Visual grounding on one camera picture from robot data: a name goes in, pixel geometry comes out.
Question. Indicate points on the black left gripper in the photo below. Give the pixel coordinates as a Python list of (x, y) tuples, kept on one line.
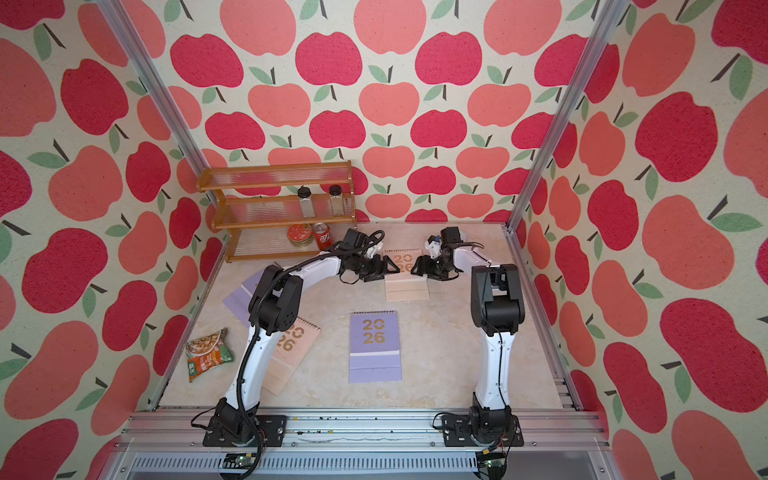
[(378, 273)]

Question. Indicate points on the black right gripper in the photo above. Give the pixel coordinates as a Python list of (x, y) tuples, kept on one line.
[(424, 265)]

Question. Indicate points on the pink calendar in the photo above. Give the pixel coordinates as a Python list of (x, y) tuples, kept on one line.
[(290, 351), (404, 286)]

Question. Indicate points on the purple 2026 desk calendar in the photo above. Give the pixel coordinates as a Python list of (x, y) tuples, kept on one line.
[(374, 348)]

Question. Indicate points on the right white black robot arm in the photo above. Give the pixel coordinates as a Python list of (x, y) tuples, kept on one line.
[(497, 309)]

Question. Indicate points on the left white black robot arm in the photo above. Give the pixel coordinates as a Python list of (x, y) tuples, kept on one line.
[(273, 310)]

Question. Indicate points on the red soda can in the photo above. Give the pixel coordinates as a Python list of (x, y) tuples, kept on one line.
[(323, 236)]

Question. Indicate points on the round red gold tin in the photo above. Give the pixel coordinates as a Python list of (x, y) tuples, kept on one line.
[(300, 234)]

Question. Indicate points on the right clear spice jar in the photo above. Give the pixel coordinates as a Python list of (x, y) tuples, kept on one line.
[(337, 200)]

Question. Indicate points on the clear spice jar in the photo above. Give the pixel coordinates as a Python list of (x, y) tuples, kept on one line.
[(306, 203), (337, 200)]

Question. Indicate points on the wooden three-tier shelf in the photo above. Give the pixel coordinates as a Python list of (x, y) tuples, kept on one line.
[(256, 205)]

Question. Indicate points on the left clear spice jar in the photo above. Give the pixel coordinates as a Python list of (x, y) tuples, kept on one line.
[(306, 203)]

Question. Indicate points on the purple calendar near shelf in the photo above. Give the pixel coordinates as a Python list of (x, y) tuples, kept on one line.
[(239, 300)]

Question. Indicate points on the green orange snack bag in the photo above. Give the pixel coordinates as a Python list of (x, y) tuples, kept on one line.
[(206, 353)]

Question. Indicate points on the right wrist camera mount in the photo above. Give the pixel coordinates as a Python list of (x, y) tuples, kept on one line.
[(443, 244)]

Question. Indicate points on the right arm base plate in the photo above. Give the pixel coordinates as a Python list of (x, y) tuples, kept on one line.
[(458, 431)]

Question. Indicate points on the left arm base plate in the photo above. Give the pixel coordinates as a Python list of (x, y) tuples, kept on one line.
[(271, 427)]

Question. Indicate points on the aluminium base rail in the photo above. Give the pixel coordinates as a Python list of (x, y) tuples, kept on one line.
[(326, 443)]

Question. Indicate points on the right aluminium corner post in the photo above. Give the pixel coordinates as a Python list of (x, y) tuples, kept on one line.
[(604, 28)]

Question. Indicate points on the aluminium corner post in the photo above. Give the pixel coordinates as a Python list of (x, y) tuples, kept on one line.
[(604, 28), (128, 36)]

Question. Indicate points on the left aluminium corner post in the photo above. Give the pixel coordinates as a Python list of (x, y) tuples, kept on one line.
[(128, 36)]

